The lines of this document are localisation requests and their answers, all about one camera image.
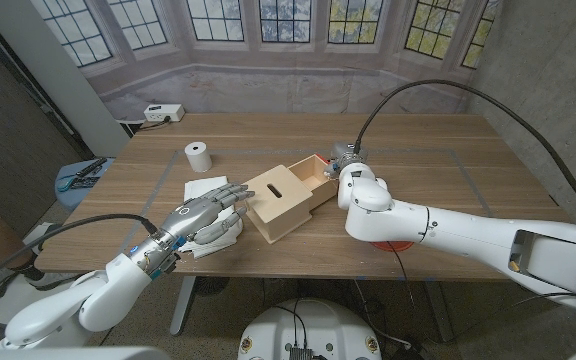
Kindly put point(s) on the white power strip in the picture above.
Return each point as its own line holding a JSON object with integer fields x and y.
{"x": 163, "y": 113}

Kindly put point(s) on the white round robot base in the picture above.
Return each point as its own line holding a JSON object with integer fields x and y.
{"x": 318, "y": 330}

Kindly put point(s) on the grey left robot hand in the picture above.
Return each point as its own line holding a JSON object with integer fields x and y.
{"x": 203, "y": 212}

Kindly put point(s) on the blue round stool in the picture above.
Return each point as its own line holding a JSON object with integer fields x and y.
{"x": 68, "y": 197}

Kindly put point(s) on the white folded paper towel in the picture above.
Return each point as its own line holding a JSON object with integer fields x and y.
{"x": 203, "y": 187}

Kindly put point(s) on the wooden drawer with red front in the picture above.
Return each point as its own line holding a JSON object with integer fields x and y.
{"x": 313, "y": 175}

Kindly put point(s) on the grey table leg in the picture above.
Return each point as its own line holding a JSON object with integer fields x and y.
{"x": 440, "y": 315}
{"x": 183, "y": 305}

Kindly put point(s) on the white tissue roll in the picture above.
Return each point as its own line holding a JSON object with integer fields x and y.
{"x": 199, "y": 160}

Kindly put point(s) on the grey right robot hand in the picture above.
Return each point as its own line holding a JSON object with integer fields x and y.
{"x": 345, "y": 154}

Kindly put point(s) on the black hand tool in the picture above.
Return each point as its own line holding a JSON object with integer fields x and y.
{"x": 90, "y": 167}

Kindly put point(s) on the printed window backdrop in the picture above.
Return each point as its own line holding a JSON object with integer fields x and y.
{"x": 278, "y": 90}

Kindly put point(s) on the red bowl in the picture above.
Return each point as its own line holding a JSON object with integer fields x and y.
{"x": 393, "y": 246}

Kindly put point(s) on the white wall panel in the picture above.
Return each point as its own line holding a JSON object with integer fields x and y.
{"x": 43, "y": 65}

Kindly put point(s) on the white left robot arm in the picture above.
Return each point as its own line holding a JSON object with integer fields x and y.
{"x": 93, "y": 300}

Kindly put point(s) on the grey white sneaker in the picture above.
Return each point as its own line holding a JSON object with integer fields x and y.
{"x": 58, "y": 281}

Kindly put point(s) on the wooden box with slot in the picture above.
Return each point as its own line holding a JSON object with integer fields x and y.
{"x": 280, "y": 215}

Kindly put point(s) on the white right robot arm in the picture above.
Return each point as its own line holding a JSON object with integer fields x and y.
{"x": 468, "y": 235}

